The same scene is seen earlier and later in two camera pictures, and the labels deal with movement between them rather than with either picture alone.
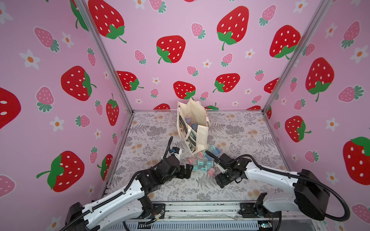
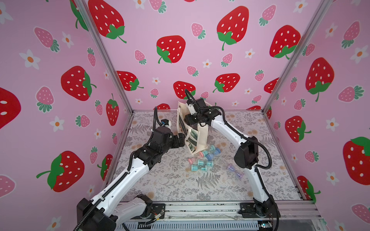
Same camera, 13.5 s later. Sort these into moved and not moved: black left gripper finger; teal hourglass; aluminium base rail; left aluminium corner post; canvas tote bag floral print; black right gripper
Moved: black right gripper; black left gripper finger
Not moved: aluminium base rail; canvas tote bag floral print; teal hourglass; left aluminium corner post
